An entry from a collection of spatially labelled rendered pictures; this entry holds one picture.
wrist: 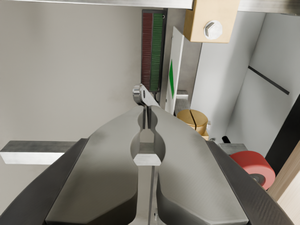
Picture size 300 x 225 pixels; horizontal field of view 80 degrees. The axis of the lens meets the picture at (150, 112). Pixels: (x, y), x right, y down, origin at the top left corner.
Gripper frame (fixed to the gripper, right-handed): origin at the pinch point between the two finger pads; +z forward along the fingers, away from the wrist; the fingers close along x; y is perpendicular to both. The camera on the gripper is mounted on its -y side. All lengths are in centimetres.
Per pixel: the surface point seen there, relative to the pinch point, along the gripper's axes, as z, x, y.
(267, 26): 34.5, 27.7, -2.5
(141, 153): 12.4, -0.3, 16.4
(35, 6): 98, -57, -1
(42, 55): 98, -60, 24
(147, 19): 28.0, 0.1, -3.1
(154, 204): 29, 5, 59
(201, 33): 12.8, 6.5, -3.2
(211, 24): 12.2, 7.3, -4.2
